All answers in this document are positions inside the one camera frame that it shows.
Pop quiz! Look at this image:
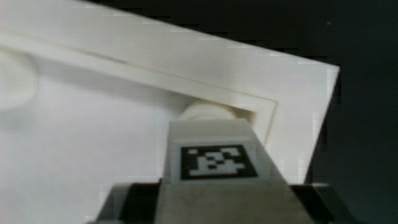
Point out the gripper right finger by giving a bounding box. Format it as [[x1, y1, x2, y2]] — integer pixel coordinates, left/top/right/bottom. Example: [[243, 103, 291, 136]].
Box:
[[285, 183, 354, 224]]

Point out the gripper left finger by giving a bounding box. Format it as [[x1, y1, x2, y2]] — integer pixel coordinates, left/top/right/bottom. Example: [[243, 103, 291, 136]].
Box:
[[86, 182, 159, 224]]

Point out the white leg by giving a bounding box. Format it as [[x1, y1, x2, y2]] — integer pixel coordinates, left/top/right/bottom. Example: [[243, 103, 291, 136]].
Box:
[[154, 101, 314, 224]]

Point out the white square tabletop tray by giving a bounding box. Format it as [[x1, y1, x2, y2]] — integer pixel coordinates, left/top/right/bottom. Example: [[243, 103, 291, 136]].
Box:
[[0, 0, 338, 224]]

